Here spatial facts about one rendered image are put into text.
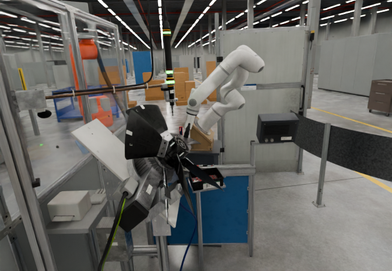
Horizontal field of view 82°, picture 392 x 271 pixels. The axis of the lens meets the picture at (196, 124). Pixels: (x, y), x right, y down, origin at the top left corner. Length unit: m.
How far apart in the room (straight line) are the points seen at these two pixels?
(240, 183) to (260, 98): 1.57
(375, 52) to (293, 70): 7.49
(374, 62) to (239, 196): 9.19
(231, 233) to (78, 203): 1.28
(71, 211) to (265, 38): 2.70
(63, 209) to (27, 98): 0.63
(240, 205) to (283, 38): 2.11
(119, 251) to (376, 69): 10.22
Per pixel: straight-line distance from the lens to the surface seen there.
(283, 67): 3.19
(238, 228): 2.12
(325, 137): 2.71
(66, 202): 1.42
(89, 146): 1.18
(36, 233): 1.31
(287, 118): 1.70
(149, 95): 10.53
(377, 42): 10.59
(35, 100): 1.09
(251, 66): 1.50
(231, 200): 1.94
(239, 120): 3.17
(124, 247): 1.42
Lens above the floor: 1.65
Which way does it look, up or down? 16 degrees down
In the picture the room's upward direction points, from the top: 3 degrees counter-clockwise
